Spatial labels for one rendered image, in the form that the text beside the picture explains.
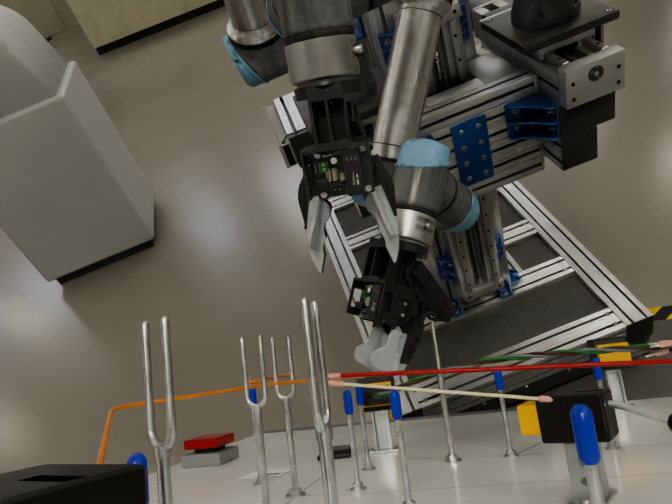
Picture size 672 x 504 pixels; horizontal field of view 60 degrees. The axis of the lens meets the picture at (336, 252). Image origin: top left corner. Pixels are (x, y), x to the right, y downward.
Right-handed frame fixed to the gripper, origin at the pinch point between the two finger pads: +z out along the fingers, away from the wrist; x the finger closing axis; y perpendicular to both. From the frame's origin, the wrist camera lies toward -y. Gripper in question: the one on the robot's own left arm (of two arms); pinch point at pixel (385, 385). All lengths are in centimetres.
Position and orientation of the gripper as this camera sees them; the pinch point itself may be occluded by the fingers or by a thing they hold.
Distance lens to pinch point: 84.2
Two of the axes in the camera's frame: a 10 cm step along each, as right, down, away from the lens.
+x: 5.9, 0.2, -8.1
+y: -7.7, -2.6, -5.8
